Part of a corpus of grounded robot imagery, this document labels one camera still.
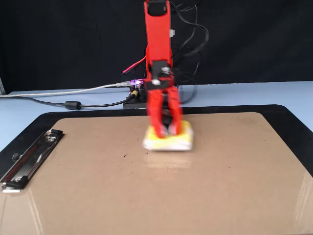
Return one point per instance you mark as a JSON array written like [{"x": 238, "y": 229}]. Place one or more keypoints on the red robot arm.
[{"x": 157, "y": 36}]

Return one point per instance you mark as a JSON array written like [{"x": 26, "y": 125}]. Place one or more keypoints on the metal clipboard clip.
[{"x": 31, "y": 159}]

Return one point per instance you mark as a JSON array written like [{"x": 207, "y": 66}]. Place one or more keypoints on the brown clipboard board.
[{"x": 171, "y": 191}]

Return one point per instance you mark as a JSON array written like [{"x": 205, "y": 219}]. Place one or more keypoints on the black backdrop cloth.
[{"x": 61, "y": 36}]

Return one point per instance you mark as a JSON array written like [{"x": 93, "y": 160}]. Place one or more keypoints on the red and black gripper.
[{"x": 160, "y": 76}]

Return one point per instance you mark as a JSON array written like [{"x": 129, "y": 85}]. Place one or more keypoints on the yellow sponge with black knob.
[{"x": 171, "y": 144}]

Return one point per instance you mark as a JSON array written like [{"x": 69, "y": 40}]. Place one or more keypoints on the black base with controller board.
[{"x": 134, "y": 105}]

